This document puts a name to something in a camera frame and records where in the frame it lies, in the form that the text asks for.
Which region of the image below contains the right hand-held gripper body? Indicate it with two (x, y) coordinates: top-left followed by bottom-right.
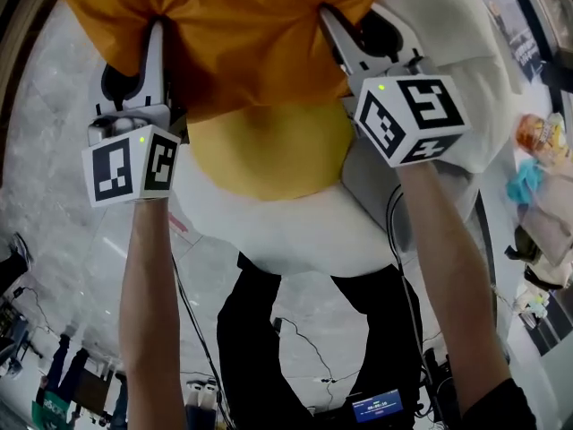
(342, 55), (472, 168)

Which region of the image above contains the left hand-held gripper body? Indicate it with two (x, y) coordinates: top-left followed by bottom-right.
(81, 101), (189, 209)

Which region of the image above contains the orange pillow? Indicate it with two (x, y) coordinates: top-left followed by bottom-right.
(47, 0), (389, 127)

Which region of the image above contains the person's right forearm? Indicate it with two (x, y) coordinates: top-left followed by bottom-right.
(396, 161), (512, 417)

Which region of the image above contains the person's left forearm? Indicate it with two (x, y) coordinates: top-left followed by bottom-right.
(118, 197), (190, 430)

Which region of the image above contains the dark book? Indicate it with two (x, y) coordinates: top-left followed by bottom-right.
(480, 0), (546, 83)

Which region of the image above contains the teal cloth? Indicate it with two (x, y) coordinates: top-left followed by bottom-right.
(505, 158), (546, 206)

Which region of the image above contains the white and yellow beanbag chair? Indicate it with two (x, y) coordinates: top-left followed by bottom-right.
(167, 0), (526, 282)

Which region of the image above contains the person's body in black clothes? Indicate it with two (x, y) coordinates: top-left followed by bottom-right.
(216, 252), (539, 430)

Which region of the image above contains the black device with screen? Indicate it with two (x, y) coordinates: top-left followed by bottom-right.
(349, 388), (406, 426)

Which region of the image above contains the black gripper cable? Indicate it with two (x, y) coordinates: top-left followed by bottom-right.
(383, 184), (427, 376)
(168, 252), (226, 421)

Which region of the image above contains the bag with olive straps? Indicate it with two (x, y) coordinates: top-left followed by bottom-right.
(504, 225), (573, 291)

